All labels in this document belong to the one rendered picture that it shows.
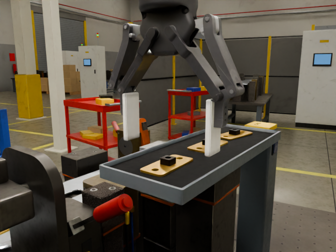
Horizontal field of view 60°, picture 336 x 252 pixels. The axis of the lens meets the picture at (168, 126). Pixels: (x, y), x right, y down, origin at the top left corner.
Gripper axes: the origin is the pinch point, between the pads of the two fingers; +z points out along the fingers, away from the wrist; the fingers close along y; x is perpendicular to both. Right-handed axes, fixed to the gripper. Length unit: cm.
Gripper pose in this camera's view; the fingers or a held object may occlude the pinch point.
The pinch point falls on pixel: (168, 137)
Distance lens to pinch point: 40.4
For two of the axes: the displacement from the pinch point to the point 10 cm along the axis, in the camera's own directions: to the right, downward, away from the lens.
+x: -5.7, 1.7, -8.0
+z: 0.0, 9.8, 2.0
